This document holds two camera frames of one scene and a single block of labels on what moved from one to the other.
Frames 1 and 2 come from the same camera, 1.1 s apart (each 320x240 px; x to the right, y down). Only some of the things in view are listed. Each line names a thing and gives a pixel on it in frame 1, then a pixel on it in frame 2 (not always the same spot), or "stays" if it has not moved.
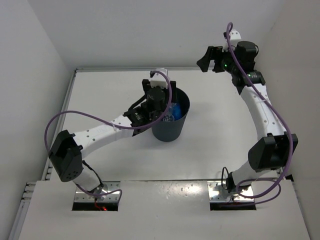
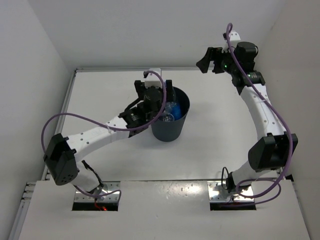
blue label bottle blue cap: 177,111 stays
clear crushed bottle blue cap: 168,118 stays
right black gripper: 204,63 stays
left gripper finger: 146,85 -> 140,88
